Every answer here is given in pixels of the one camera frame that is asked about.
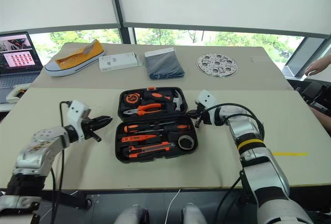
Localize white glue gun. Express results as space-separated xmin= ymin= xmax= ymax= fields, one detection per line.
xmin=5 ymin=83 xmax=32 ymax=103

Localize person's leg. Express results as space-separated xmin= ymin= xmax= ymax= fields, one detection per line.
xmin=308 ymin=106 xmax=331 ymax=135

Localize white flat box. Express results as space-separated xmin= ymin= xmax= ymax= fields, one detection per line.
xmin=98 ymin=52 xmax=144 ymax=73

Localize round perforated metal plate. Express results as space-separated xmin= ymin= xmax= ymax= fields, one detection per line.
xmin=196 ymin=52 xmax=239 ymax=78

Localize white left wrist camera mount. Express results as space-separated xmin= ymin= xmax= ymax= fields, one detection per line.
xmin=66 ymin=100 xmax=92 ymax=142

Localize grey rounded shape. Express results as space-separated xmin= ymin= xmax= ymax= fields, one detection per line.
xmin=113 ymin=204 xmax=150 ymax=224
xmin=180 ymin=203 xmax=208 ymax=224

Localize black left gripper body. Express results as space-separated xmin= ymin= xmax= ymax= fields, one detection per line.
xmin=81 ymin=117 xmax=102 ymax=143

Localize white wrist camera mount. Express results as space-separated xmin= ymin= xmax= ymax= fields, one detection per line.
xmin=194 ymin=89 xmax=218 ymax=111
xmin=66 ymin=100 xmax=92 ymax=142

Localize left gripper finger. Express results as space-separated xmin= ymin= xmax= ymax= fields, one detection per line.
xmin=91 ymin=115 xmax=113 ymax=126
xmin=94 ymin=118 xmax=114 ymax=132

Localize orange black tape measure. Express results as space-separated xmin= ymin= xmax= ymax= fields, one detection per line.
xmin=123 ymin=92 xmax=142 ymax=105

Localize yellow tape strip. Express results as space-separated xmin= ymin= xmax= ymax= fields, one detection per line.
xmin=273 ymin=152 xmax=309 ymax=157

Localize orange handled pliers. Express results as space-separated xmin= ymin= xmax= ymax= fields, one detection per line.
xmin=123 ymin=102 xmax=162 ymax=117

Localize black tool case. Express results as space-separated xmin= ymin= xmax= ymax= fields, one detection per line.
xmin=114 ymin=86 xmax=199 ymax=163

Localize black table bracket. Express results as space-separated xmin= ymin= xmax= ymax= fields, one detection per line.
xmin=38 ymin=189 xmax=92 ymax=210

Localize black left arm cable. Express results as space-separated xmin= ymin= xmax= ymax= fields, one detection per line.
xmin=50 ymin=100 xmax=73 ymax=224

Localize dark folded cloth package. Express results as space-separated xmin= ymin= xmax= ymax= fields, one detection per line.
xmin=144 ymin=47 xmax=187 ymax=81

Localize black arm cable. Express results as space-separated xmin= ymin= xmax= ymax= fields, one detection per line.
xmin=50 ymin=100 xmax=73 ymax=224
xmin=203 ymin=102 xmax=266 ymax=224

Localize grey framed panel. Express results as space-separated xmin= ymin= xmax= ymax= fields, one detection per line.
xmin=281 ymin=36 xmax=331 ymax=80

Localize black equipment beside table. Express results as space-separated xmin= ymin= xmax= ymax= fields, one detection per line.
xmin=294 ymin=80 xmax=331 ymax=114

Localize person's bare hand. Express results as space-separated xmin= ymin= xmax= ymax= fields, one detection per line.
xmin=304 ymin=61 xmax=329 ymax=77

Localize grey window post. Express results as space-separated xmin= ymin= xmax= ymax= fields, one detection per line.
xmin=107 ymin=0 xmax=137 ymax=45

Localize yellow canvas shoe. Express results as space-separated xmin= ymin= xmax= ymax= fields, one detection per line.
xmin=44 ymin=39 xmax=106 ymax=78

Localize thin white cable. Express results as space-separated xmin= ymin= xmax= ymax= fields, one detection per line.
xmin=165 ymin=188 xmax=182 ymax=224

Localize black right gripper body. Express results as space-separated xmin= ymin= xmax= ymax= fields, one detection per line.
xmin=195 ymin=104 xmax=210 ymax=129

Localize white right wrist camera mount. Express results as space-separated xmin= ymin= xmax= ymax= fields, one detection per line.
xmin=194 ymin=89 xmax=218 ymax=111

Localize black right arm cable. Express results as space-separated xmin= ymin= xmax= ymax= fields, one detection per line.
xmin=203 ymin=102 xmax=266 ymax=224

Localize open laptop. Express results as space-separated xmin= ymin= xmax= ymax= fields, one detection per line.
xmin=0 ymin=31 xmax=43 ymax=103

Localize orange voltage tester pen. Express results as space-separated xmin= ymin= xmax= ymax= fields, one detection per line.
xmin=121 ymin=133 xmax=159 ymax=143

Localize claw hammer black orange grip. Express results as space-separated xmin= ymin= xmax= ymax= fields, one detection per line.
xmin=143 ymin=90 xmax=188 ymax=113

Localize orange black utility knife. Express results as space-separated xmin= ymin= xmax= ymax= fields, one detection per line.
xmin=122 ymin=142 xmax=177 ymax=159

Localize black orange screwdriver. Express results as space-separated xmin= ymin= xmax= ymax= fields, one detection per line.
xmin=133 ymin=124 xmax=192 ymax=134
xmin=124 ymin=122 xmax=177 ymax=133

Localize black electrical tape roll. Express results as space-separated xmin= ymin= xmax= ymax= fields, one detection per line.
xmin=177 ymin=135 xmax=195 ymax=150

